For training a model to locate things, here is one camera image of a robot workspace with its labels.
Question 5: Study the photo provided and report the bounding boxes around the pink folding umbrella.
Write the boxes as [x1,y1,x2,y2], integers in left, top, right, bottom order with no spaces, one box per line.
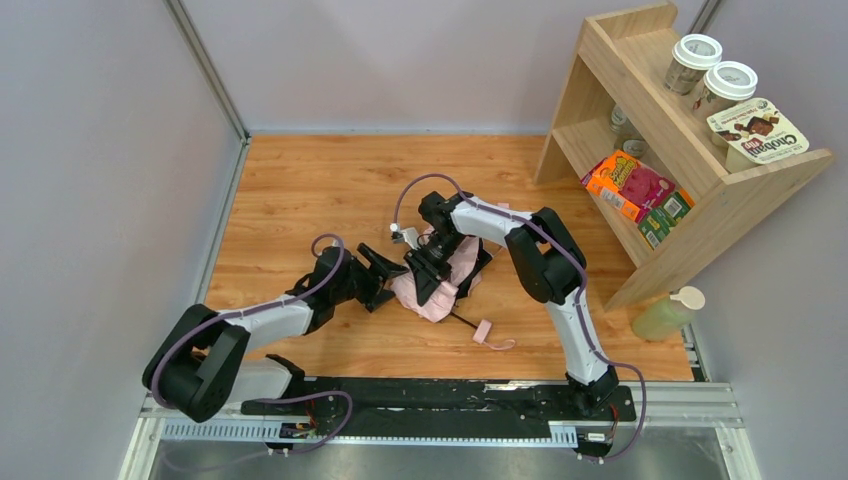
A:
[390,237,516,351]

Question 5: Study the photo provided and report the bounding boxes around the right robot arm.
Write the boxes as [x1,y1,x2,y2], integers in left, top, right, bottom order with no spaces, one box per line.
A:
[404,192,619,411]

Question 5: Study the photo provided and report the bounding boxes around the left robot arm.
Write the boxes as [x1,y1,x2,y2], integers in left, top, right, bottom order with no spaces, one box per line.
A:
[141,244,408,423]

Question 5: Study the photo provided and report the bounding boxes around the orange pink snack box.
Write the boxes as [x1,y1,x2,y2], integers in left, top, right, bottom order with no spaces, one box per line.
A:
[581,150,677,223]

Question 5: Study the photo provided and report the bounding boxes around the green snack box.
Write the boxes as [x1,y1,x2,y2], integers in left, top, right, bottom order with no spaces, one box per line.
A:
[637,189,695,250]

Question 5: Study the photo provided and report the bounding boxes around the glass jar on shelf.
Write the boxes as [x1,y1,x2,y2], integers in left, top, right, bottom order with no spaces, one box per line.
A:
[609,104,649,159]

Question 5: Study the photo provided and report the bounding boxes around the yellow-green juice bottle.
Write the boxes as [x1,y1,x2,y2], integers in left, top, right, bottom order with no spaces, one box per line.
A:
[631,286,706,342]

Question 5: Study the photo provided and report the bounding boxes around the wooden shelf rack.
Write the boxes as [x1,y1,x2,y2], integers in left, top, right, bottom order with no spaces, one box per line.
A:
[535,2,833,311]

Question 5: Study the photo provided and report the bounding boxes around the left paper coffee cup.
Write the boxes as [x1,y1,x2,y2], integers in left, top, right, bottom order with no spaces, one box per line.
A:
[663,34,723,95]

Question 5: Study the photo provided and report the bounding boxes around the paper coffee cup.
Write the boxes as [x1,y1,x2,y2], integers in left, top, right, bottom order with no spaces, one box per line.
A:
[663,34,723,95]
[691,61,759,120]

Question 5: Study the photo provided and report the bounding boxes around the right paper coffee cup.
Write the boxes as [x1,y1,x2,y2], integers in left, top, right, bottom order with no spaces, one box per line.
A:
[691,61,759,120]

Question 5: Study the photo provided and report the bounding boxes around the Chobani flip yogurt pack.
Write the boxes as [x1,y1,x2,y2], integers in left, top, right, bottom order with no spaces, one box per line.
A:
[706,98,810,173]

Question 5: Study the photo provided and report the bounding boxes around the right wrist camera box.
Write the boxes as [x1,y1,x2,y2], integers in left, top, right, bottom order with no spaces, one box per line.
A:
[389,223,419,249]

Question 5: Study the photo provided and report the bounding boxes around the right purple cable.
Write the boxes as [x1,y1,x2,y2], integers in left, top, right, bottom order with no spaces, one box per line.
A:
[392,173,648,464]

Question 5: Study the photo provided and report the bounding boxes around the purple cable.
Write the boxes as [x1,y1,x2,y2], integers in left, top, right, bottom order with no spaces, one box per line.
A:
[392,173,648,464]
[149,233,347,411]

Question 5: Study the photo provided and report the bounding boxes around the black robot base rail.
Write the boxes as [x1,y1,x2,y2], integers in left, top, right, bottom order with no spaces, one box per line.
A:
[158,374,637,458]

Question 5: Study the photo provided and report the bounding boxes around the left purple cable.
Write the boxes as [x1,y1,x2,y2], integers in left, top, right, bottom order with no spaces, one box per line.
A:
[149,233,347,411]

